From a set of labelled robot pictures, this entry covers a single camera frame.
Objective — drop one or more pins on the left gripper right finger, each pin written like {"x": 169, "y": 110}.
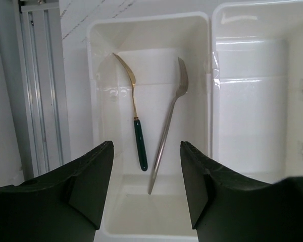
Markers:
{"x": 225, "y": 205}

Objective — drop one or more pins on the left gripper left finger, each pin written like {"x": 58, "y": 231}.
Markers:
{"x": 65, "y": 204}

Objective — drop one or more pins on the silver fork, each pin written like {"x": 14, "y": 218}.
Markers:
{"x": 181, "y": 90}

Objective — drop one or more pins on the gold fork teal handle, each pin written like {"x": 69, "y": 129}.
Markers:
{"x": 141, "y": 150}

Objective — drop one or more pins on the right white container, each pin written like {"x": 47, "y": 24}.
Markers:
{"x": 258, "y": 88}

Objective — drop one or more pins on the white container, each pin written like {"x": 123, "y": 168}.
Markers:
{"x": 258, "y": 88}
{"x": 150, "y": 46}

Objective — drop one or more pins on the left white container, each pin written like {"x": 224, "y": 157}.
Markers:
{"x": 150, "y": 46}

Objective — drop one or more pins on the aluminium rail frame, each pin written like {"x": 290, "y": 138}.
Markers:
{"x": 32, "y": 58}

